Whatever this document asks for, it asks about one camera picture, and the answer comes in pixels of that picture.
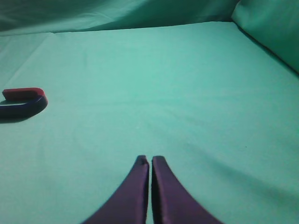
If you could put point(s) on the right gripper dark purple left finger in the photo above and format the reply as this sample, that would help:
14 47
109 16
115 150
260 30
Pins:
129 203

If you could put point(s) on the right gripper dark purple right finger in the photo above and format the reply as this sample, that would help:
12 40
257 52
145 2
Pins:
171 202

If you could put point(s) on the green cloth table cover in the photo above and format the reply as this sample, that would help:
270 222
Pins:
211 85

